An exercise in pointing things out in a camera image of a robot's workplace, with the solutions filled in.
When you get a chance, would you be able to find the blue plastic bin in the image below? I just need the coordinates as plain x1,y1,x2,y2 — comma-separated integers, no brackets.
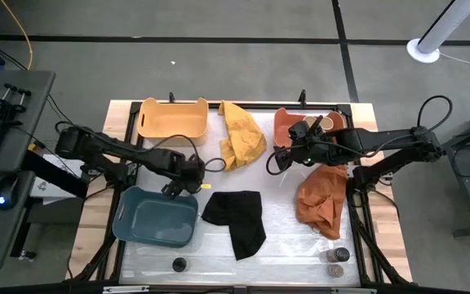
111,185,200,249

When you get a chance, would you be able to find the yellow floor cable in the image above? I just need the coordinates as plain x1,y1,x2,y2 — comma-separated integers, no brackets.
0,0,34,71

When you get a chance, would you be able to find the yellow plastic bin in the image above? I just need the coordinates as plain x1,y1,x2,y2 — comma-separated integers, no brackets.
136,96,211,147

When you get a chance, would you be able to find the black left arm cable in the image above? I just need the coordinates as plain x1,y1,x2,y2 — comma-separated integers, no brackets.
144,133,228,174

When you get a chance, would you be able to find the black metal table frame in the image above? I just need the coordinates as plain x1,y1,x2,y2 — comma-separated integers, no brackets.
67,100,414,287

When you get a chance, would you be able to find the white cable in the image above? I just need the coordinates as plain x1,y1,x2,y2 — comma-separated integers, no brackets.
437,51,470,71

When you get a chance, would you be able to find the black cloth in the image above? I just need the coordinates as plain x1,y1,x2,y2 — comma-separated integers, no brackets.
200,189,268,262

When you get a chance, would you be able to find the red spice jar black lid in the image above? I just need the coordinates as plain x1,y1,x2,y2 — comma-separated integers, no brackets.
326,247,351,264

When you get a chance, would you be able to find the black computer mouse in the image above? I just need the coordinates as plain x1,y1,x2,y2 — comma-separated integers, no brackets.
0,174,23,212

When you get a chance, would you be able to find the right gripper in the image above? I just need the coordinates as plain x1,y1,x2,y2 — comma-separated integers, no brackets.
286,114,336,167

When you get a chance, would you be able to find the orange plastic bin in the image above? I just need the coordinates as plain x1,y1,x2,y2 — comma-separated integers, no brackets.
273,107,347,149

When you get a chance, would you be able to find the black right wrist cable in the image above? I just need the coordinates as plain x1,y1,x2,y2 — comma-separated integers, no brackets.
264,145,302,177

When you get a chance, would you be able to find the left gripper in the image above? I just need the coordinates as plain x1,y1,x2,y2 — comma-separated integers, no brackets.
161,153,207,201

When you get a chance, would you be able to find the black support beam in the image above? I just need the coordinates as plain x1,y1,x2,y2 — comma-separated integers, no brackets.
21,149,90,199

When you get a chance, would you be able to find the mustard yellow cloth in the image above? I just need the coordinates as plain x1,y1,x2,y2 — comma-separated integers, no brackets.
217,100,268,173

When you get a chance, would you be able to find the black desk clamp holder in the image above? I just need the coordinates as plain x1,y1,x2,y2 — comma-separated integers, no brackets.
0,82,33,123

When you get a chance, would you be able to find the rust orange cloth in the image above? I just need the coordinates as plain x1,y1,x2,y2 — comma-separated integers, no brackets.
295,163,349,241

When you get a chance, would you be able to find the white box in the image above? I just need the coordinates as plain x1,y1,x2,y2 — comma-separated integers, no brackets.
29,153,84,205

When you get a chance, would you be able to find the black right shoulder cable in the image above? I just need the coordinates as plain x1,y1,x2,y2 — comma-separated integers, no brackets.
415,95,454,136

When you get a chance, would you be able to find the white floor pole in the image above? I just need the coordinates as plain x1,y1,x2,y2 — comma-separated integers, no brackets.
406,0,470,65

